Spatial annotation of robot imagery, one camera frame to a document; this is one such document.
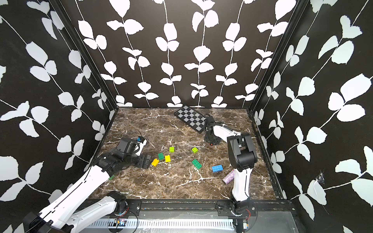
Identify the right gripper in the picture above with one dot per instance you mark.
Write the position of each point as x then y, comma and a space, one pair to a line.
206, 139

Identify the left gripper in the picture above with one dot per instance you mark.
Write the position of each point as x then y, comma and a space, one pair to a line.
142, 163

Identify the yellow small brick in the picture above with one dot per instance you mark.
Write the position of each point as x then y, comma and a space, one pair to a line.
167, 158

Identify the green long brick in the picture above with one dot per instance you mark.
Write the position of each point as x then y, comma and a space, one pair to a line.
197, 164

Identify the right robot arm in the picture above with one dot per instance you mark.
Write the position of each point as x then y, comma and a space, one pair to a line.
241, 152

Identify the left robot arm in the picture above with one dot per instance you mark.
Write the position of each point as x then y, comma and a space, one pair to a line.
62, 215

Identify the yellow brick lower left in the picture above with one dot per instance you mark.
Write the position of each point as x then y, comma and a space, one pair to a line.
155, 162

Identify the black white checkerboard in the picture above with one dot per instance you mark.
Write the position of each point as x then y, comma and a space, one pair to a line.
191, 118

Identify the blue long brick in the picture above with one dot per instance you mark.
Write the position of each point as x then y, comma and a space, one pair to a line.
217, 168

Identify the purple glitter microphone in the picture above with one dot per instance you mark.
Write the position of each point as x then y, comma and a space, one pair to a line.
229, 177

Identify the white slotted cable duct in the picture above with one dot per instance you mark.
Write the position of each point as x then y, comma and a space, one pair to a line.
124, 223

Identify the black mounting rail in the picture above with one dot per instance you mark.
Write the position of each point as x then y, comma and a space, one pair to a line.
220, 207

